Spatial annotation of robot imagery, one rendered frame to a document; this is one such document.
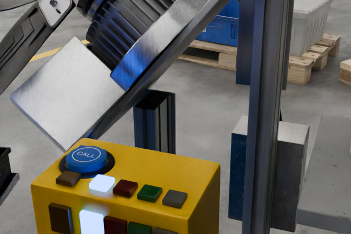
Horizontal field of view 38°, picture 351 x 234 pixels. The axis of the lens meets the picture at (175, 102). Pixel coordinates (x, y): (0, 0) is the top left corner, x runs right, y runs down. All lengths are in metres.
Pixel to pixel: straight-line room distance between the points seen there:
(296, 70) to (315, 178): 2.68
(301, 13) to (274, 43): 2.68
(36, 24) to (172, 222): 0.63
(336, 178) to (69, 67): 0.49
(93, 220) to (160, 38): 0.40
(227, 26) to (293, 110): 0.95
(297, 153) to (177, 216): 0.64
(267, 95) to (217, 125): 2.04
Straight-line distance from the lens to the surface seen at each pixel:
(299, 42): 3.63
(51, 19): 0.98
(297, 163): 1.06
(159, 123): 1.04
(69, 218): 0.49
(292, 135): 1.07
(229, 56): 3.73
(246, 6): 0.96
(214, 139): 2.79
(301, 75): 3.56
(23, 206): 2.38
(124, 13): 0.85
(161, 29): 0.80
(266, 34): 0.89
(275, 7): 0.86
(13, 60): 1.00
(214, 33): 3.87
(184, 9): 0.82
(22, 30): 1.03
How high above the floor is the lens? 1.34
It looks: 24 degrees down
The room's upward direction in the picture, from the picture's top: 1 degrees counter-clockwise
